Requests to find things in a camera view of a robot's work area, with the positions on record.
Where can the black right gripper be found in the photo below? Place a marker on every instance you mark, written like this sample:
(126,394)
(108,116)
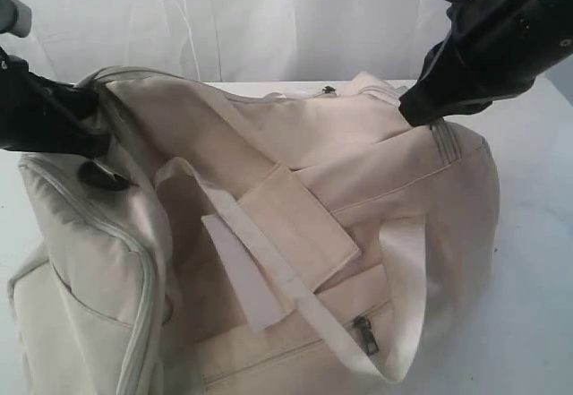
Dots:
(497,49)

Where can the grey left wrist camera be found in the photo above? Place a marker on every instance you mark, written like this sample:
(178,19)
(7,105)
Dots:
(15,18)

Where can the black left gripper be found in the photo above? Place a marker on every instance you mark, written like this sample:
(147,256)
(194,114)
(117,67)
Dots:
(44,116)

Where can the beige fabric duffel bag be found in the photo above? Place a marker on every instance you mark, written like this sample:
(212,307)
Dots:
(202,242)

